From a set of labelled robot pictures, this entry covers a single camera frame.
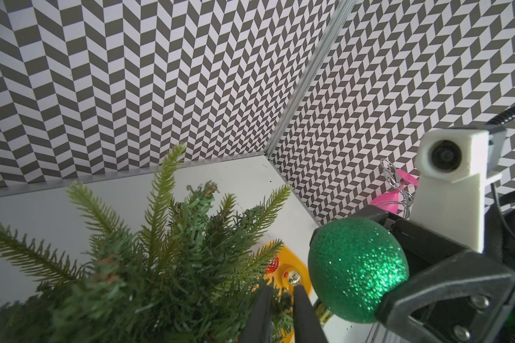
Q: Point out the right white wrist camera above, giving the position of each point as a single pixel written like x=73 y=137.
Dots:
x=456 y=165

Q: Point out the red faceted ball ornament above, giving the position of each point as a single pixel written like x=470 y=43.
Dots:
x=273 y=265

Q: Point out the small green christmas tree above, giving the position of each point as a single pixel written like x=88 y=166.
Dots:
x=190 y=274

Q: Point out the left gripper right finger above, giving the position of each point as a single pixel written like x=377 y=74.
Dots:
x=307 y=327

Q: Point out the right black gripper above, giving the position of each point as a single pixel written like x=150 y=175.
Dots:
x=466 y=297

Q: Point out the small gold bell ornament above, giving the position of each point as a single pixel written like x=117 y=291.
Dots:
x=291 y=278

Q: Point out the pink wine glass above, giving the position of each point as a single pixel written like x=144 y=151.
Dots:
x=414 y=182

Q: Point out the green glitter ball ornament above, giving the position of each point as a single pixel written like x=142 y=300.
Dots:
x=352 y=264

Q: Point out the yellow plastic tray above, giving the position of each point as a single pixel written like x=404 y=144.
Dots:
x=283 y=270

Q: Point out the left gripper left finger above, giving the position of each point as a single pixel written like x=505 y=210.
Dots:
x=259 y=327

